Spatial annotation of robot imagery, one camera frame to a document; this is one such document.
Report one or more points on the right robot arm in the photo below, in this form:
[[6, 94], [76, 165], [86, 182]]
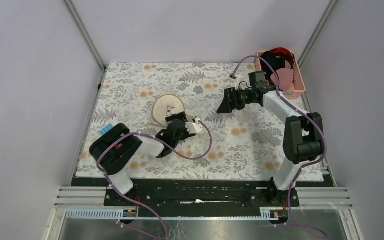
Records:
[[303, 140]]

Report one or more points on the white mesh laundry bag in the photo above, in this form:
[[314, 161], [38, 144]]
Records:
[[165, 106]]

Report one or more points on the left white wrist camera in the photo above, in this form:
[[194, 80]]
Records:
[[194, 127]]

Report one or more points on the right aluminium corner post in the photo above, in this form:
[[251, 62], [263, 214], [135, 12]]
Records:
[[317, 31]]

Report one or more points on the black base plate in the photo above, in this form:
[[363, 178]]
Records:
[[190, 198]]

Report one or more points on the floral tablecloth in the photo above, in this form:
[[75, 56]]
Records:
[[243, 145]]

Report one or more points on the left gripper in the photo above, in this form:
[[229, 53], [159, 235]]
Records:
[[181, 116]]

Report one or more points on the pink plastic basket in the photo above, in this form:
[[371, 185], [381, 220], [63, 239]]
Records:
[[298, 86]]

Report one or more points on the colourful toy block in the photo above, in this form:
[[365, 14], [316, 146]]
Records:
[[106, 129]]

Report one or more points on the black and red bra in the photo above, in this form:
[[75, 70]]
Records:
[[281, 60]]

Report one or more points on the aluminium corner post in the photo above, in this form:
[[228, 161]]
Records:
[[84, 33], [317, 31]]

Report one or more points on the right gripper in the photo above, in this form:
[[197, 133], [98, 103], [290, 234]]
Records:
[[230, 94]]

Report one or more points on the left aluminium corner post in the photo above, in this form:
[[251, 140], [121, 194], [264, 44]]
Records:
[[84, 33]]

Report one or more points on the aluminium front rail frame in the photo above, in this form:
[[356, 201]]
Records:
[[326, 211]]

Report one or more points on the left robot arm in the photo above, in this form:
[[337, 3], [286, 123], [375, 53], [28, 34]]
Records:
[[116, 145]]

